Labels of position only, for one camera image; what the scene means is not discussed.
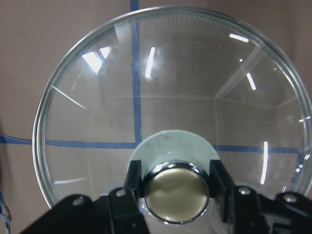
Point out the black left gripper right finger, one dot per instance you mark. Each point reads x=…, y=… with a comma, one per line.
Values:
x=238, y=206

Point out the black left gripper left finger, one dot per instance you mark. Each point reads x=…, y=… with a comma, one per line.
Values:
x=125, y=214

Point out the glass pot lid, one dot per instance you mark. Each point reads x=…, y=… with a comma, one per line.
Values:
x=173, y=68

